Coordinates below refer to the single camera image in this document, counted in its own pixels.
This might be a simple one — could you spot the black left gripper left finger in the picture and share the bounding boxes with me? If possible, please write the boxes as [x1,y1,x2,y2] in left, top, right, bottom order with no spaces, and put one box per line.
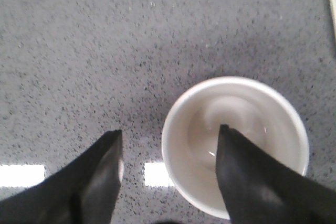
[1,130,123,223]

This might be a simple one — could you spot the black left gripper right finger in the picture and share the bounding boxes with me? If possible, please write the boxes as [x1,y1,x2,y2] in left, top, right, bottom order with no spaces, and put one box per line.
[216,124,335,223]

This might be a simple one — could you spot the white smiley mug black handle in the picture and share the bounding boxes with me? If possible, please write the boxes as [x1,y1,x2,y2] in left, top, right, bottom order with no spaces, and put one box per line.
[162,77,309,220]

